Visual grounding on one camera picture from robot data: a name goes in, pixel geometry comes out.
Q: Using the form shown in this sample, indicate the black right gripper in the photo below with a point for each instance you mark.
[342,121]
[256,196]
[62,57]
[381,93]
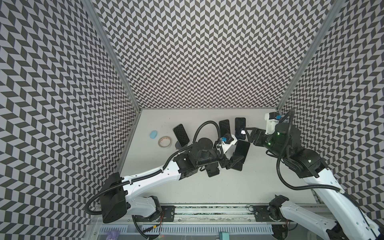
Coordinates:
[259,137]

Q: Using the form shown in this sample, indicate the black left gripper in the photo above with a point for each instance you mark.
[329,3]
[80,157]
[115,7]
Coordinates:
[231,163]

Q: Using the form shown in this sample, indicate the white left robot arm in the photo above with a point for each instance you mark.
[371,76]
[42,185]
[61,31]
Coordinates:
[123,195]

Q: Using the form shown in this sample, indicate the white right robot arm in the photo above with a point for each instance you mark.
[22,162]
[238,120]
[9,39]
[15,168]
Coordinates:
[302,169]

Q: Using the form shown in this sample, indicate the phone back right on stand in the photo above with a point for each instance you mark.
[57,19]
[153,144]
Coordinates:
[240,125]

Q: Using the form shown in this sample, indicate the purple phone on stand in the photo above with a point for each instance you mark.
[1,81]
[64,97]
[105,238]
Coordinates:
[225,128]

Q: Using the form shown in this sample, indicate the purple round stand back left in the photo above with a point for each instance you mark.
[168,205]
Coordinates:
[179,147]

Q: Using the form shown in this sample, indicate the clear packing tape roll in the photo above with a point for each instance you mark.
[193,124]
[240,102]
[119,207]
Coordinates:
[165,142]

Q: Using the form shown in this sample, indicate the light blue earbuds case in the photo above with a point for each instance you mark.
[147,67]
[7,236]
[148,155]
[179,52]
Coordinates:
[153,134]

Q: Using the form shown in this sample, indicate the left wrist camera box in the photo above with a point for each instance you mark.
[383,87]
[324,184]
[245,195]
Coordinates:
[226,142]

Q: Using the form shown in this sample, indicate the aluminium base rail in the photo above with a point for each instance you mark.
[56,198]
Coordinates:
[201,220]

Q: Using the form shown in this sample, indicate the aluminium corner post right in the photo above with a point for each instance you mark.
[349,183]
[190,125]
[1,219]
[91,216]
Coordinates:
[323,30]

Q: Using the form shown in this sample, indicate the aluminium corner post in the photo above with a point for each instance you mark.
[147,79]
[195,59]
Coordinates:
[94,18]
[323,30]

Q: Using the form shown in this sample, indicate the aluminium corner post left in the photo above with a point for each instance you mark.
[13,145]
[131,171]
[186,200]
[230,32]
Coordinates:
[94,18]

